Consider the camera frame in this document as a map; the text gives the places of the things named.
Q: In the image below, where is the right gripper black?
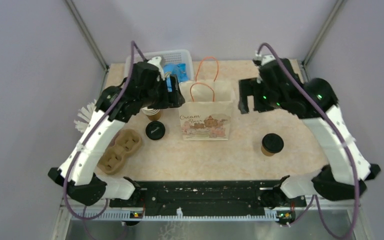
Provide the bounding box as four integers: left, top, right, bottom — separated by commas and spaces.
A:
238, 77, 285, 114

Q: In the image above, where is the black cup lid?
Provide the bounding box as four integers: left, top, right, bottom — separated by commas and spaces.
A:
261, 133, 285, 154

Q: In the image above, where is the brown pulp cup carrier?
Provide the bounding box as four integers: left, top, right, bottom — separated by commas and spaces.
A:
97, 129, 143, 175

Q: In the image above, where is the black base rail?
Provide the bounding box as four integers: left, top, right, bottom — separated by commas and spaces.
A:
109, 180, 307, 217

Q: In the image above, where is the brown paper coffee cup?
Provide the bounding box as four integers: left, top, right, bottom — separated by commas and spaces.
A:
261, 145, 275, 157

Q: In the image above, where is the black lid stack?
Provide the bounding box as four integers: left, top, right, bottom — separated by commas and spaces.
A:
145, 121, 166, 141

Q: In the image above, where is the beige paper bag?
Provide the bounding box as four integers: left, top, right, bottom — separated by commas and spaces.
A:
178, 56, 236, 141

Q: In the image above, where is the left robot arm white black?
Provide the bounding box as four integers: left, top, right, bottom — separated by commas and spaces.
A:
48, 56, 185, 207

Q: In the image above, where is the white wrapped straws bundle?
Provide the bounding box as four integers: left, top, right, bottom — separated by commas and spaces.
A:
73, 99, 97, 133

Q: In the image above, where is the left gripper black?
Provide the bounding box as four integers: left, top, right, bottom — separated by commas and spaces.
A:
139, 73, 185, 109

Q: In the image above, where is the white plastic basket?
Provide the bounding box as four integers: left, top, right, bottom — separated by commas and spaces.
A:
125, 49, 194, 85

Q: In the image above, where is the stack of paper cups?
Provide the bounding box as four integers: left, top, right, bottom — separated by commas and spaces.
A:
141, 107, 162, 121

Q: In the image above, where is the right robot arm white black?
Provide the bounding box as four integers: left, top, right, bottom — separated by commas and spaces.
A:
238, 54, 381, 206

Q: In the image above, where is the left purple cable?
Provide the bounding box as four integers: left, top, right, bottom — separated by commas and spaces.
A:
62, 40, 147, 240

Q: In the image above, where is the blue cloth toy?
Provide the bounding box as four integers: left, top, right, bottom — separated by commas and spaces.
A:
163, 63, 190, 92

